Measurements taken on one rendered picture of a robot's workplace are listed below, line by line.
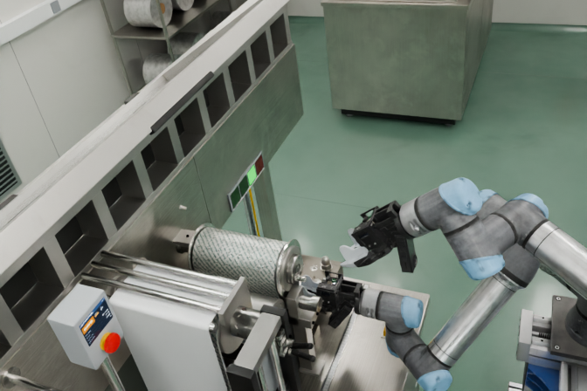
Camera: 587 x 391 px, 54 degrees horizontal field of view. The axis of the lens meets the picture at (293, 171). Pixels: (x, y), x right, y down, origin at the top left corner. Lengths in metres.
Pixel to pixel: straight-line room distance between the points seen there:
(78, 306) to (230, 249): 0.67
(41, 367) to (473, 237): 0.89
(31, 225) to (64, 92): 3.96
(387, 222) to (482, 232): 0.19
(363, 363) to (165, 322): 0.69
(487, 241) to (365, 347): 0.70
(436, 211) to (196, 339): 0.53
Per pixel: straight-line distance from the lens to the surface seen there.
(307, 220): 3.55
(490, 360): 2.88
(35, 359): 1.32
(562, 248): 1.21
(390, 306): 1.53
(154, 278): 1.26
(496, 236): 1.18
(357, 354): 1.74
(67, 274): 1.32
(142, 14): 4.60
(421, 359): 1.55
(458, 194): 1.12
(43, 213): 0.65
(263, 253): 1.46
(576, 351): 1.92
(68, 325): 0.87
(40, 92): 4.42
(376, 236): 1.23
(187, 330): 1.20
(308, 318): 1.52
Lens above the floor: 2.30
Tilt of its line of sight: 35 degrees down
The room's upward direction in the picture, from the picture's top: 9 degrees counter-clockwise
